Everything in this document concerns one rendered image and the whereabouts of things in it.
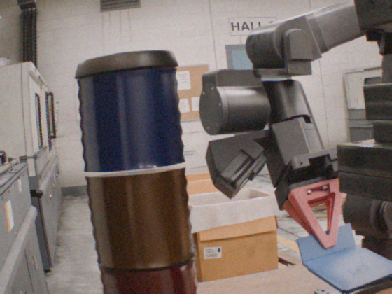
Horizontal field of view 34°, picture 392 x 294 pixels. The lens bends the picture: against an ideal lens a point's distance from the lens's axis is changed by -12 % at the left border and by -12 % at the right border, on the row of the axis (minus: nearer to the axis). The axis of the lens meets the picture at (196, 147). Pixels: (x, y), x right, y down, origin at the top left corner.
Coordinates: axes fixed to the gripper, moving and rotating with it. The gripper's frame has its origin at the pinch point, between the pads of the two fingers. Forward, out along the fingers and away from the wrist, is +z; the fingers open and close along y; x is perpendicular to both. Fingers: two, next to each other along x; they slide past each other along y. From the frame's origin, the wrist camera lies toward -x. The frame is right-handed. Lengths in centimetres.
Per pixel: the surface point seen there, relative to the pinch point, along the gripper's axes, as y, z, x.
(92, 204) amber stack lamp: 47, 7, -25
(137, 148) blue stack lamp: 49, 6, -23
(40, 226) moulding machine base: -411, -155, -62
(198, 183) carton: -349, -142, 53
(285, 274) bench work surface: -33.5, -4.1, 3.5
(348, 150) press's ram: 28.9, 0.6, -6.9
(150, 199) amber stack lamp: 48, 8, -23
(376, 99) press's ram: 29.4, -2.7, -3.1
